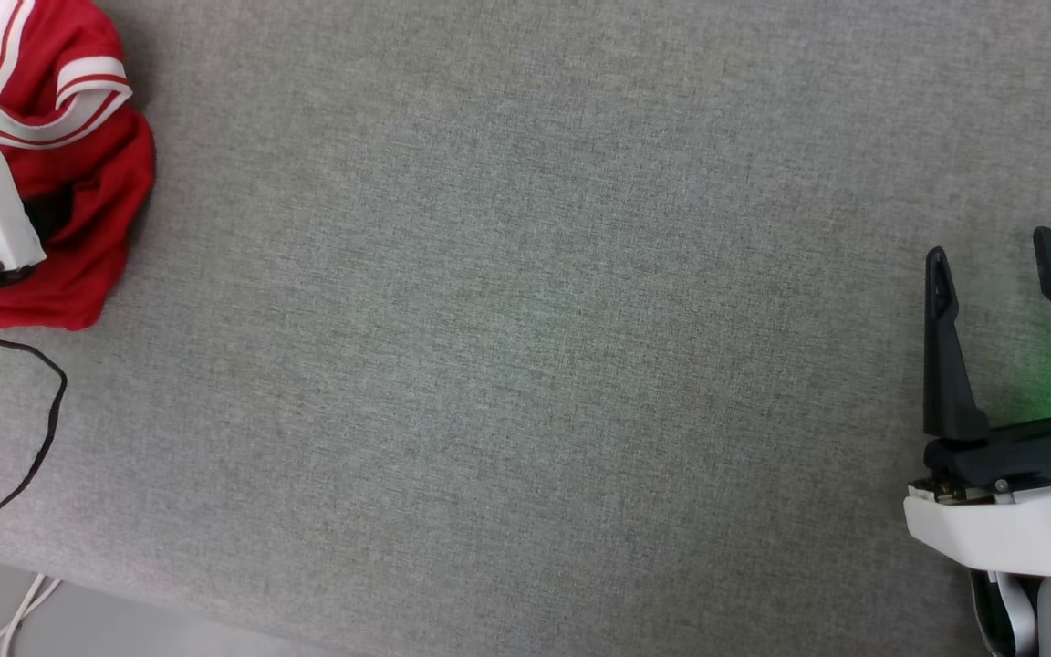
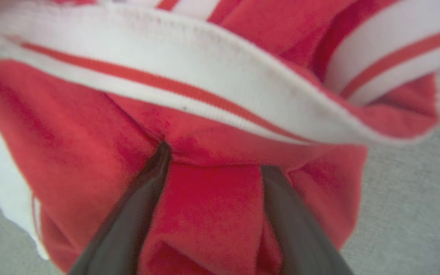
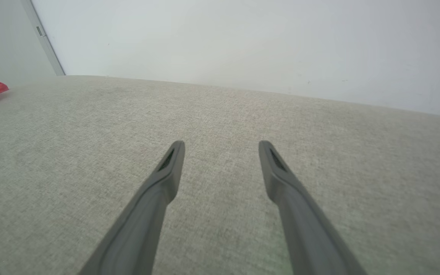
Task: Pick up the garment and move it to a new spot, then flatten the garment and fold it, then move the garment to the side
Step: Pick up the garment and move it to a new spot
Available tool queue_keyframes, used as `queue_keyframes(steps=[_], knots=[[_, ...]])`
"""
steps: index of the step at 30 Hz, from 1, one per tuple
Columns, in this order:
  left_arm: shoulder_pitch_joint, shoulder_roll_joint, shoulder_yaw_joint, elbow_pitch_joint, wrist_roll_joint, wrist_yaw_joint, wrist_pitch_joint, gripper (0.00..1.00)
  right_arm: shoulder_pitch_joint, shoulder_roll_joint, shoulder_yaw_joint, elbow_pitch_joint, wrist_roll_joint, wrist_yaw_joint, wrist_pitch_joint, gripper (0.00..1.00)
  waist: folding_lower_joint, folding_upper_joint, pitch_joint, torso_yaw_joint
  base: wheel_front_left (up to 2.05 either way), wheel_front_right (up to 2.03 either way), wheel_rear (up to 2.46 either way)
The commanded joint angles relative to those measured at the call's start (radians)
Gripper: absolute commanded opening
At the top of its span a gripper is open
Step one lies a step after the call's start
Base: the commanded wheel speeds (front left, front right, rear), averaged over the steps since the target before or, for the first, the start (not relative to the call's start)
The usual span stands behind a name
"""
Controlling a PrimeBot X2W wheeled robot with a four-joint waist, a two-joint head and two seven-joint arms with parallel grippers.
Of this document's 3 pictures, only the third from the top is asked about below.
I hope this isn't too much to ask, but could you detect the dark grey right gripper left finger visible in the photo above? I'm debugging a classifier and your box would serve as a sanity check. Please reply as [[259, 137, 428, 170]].
[[79, 140, 186, 275]]

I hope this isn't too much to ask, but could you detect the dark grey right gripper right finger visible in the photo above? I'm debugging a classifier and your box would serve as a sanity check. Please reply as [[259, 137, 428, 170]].
[[258, 140, 368, 275]]

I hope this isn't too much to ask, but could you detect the grey door frame strip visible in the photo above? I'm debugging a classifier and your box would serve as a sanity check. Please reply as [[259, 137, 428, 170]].
[[21, 0, 66, 76]]

